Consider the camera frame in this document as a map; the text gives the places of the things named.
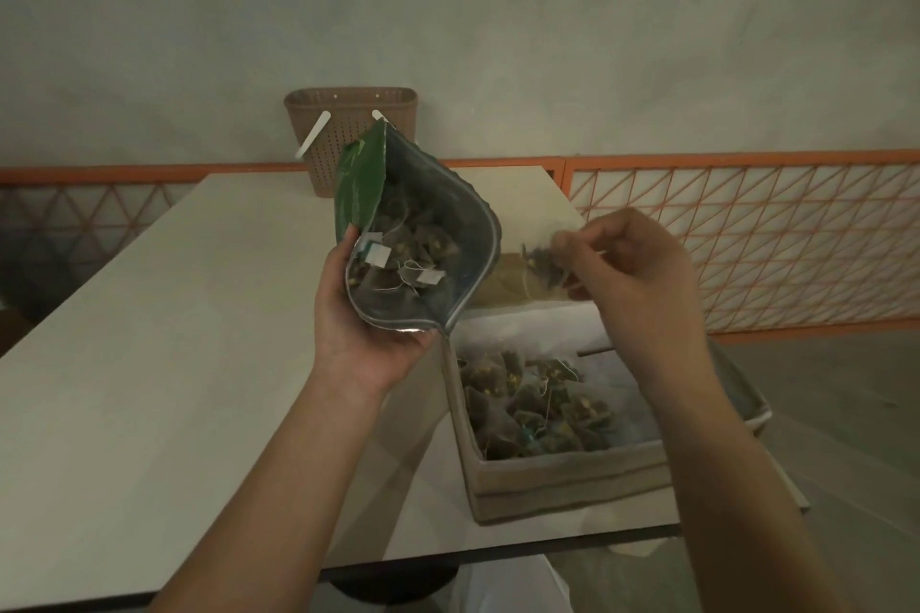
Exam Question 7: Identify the pyramid tea bag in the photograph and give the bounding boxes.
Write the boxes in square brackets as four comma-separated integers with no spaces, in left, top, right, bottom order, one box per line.
[520,231,578,294]

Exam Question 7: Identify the orange mesh fence panel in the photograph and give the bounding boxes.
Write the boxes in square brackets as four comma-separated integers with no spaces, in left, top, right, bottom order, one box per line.
[0,157,565,330]
[560,148,920,346]

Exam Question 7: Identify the person's right forearm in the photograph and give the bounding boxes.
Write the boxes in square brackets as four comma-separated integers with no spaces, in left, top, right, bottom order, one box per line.
[639,360,863,613]

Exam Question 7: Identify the brown plastic basket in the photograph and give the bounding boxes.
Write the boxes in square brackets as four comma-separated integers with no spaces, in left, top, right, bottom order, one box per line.
[283,86,420,198]

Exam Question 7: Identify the person's left forearm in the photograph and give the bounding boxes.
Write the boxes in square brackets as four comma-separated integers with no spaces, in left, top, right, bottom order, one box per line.
[147,360,403,613]

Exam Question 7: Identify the black table base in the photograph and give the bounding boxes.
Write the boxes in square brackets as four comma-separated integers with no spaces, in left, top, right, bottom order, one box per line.
[327,565,461,606]

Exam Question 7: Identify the person's right hand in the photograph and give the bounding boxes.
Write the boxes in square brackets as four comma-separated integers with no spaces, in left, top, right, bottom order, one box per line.
[549,208,711,407]

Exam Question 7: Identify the green foil pouch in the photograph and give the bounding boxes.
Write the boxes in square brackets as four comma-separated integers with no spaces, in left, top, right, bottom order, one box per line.
[333,120,503,337]

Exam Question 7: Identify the beige paper box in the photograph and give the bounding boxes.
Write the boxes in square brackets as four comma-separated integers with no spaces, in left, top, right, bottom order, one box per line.
[442,253,774,526]

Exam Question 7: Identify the person's left hand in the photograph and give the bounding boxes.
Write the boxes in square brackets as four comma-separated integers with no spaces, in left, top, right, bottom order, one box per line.
[312,224,440,399]

